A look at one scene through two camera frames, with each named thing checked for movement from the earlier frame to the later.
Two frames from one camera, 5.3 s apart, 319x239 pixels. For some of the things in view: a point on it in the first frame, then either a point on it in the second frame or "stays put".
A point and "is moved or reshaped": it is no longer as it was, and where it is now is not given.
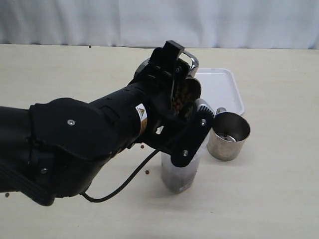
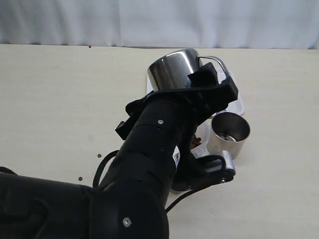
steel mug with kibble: x=187 y=90 is moved or reshaped
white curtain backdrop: x=195 y=24 stays put
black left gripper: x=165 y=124 -> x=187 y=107
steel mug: x=226 y=138 stays put
